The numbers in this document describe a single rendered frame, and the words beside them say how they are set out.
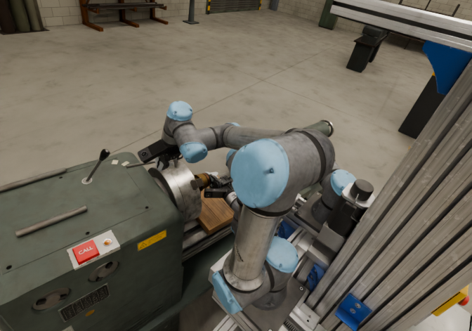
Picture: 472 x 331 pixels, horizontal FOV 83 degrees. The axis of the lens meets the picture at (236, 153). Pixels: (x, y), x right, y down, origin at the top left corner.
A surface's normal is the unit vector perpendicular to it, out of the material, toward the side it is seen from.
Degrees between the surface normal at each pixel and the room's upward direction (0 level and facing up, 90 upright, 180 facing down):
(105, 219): 0
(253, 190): 82
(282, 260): 8
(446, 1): 90
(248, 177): 82
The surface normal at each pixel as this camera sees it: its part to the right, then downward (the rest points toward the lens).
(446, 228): -0.66, 0.36
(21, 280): 0.16, -0.79
